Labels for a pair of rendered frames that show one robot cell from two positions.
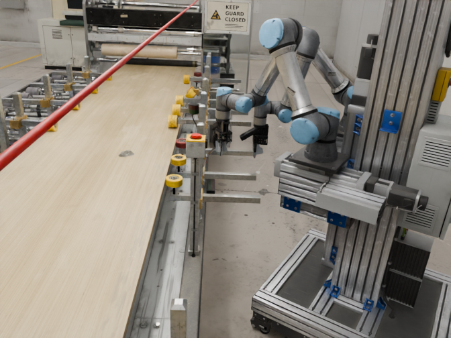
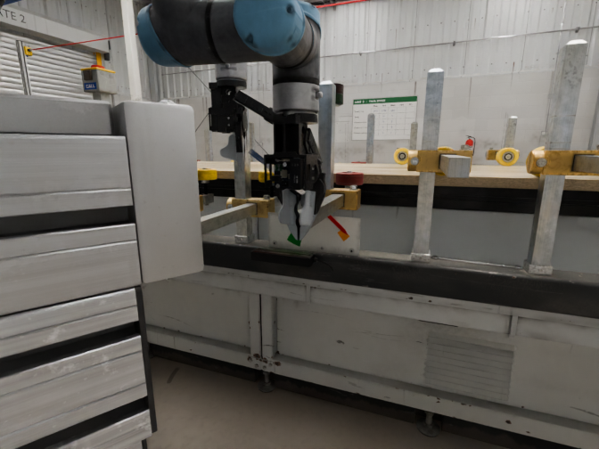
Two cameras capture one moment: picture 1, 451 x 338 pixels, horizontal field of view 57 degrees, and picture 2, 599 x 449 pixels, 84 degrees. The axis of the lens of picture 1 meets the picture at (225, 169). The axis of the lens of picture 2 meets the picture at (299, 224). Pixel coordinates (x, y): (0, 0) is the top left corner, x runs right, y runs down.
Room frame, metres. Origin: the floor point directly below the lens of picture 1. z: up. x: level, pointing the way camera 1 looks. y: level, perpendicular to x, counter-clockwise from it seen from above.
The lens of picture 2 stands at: (2.48, -0.70, 0.97)
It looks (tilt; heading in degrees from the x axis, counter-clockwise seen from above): 13 degrees down; 112
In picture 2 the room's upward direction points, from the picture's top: straight up
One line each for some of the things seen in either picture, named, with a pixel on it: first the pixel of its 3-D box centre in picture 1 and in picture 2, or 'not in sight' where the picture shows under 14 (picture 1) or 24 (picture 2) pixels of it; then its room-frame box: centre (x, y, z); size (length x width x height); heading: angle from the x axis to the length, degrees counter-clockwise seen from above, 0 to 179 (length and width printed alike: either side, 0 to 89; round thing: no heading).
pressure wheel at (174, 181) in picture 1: (174, 187); (205, 184); (1.74, 0.24, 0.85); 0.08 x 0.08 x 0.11
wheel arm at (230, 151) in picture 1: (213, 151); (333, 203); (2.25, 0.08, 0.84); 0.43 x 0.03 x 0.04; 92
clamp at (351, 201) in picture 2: not in sight; (333, 198); (2.23, 0.15, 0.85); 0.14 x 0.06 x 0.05; 2
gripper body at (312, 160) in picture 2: (260, 133); (294, 153); (2.26, -0.19, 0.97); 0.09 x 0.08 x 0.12; 92
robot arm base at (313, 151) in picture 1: (321, 146); not in sight; (1.78, -0.44, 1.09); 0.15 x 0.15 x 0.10
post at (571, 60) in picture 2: (204, 113); (553, 165); (2.70, 0.16, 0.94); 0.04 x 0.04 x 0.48; 2
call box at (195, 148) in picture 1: (195, 147); (99, 82); (1.45, 0.12, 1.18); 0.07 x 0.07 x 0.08; 2
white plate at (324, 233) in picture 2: not in sight; (311, 232); (2.18, 0.12, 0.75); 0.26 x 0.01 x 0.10; 2
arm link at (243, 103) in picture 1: (241, 102); not in sight; (1.95, -0.06, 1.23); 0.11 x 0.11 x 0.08; 49
